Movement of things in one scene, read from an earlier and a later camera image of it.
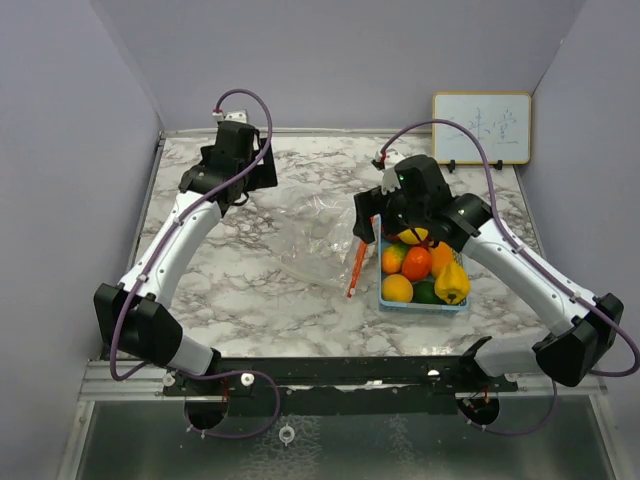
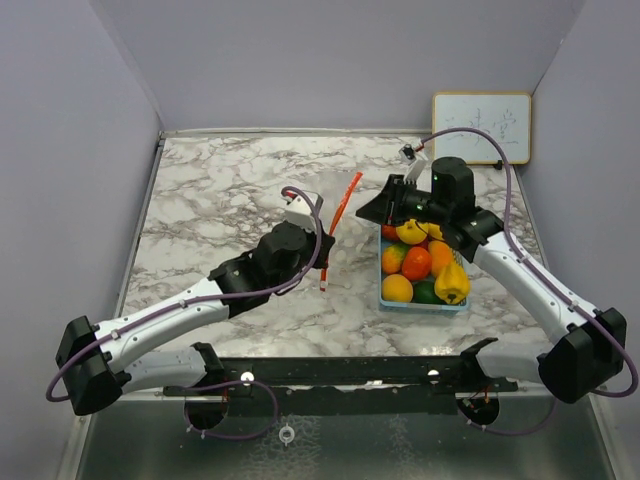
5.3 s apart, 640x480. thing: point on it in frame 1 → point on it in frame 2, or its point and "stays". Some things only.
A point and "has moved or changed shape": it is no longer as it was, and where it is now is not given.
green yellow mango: x=392 y=257 stays
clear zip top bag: x=312 y=236 has moved or changed shape
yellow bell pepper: x=452 y=283 stays
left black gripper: x=263 y=175 → x=326 y=243
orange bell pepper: x=416 y=263 stays
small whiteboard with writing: x=499 y=121 stays
